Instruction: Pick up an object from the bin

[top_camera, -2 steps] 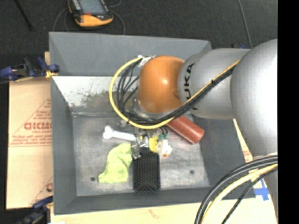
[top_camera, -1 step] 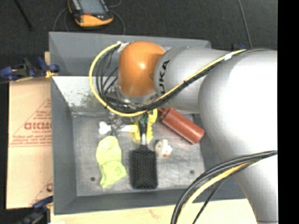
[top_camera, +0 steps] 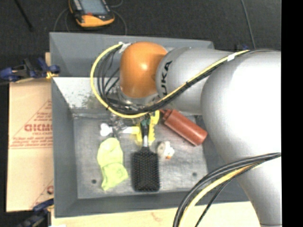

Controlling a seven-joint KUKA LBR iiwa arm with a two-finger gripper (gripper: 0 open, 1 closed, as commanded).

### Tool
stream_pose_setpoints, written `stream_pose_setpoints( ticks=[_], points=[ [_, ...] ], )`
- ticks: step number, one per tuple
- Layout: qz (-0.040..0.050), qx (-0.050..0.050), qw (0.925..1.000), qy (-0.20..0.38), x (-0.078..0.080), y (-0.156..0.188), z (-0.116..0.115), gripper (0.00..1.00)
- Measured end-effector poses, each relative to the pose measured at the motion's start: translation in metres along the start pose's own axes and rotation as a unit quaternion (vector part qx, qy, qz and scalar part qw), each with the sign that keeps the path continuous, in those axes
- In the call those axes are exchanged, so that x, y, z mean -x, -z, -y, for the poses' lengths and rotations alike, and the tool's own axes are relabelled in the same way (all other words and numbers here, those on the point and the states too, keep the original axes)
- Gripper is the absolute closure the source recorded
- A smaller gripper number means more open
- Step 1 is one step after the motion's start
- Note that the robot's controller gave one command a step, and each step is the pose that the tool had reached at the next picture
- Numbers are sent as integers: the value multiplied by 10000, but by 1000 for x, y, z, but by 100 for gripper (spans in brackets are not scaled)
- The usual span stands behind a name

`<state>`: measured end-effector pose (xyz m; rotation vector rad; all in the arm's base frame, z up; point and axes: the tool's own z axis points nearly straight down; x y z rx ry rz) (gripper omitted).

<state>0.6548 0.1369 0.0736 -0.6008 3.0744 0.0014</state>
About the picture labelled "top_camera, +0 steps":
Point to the yellow-green cloth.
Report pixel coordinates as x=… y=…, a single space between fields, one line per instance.
x=111 y=162

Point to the black hairbrush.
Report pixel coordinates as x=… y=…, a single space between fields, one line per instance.
x=145 y=171

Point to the brown cardboard board red print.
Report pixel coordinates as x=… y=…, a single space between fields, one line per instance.
x=28 y=164

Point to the red-brown plastic squeeze bottle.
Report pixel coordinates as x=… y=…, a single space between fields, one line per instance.
x=184 y=126

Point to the grey metal bin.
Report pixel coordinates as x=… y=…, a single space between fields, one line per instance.
x=71 y=150

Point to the small white and grey toy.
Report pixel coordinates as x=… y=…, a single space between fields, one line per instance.
x=166 y=150

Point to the yellow plastic toy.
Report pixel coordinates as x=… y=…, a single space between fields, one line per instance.
x=155 y=122

